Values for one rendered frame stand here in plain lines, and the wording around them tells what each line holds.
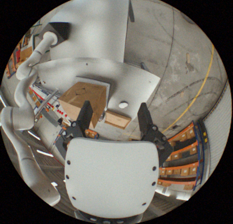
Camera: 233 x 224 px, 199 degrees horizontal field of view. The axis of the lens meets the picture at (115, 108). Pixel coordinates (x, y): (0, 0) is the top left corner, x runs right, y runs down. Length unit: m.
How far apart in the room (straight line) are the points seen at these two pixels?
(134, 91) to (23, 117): 0.70
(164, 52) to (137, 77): 1.00
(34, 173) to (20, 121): 0.22
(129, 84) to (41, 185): 0.63
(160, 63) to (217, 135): 3.06
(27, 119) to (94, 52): 0.55
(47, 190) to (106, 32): 0.68
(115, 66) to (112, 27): 0.30
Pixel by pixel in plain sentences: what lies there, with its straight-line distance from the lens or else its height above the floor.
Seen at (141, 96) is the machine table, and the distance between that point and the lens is 0.56.
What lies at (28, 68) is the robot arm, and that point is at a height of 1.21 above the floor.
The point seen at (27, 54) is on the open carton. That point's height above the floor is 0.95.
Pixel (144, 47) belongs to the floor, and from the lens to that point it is 1.31.
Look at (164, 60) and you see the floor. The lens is 1.38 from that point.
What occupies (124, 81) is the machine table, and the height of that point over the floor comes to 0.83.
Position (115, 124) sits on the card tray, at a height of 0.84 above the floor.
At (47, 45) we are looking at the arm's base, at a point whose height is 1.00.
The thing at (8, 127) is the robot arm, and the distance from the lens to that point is 0.39.
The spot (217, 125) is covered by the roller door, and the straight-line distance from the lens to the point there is 3.37.
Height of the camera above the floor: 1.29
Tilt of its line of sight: 41 degrees down
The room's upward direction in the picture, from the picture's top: 158 degrees counter-clockwise
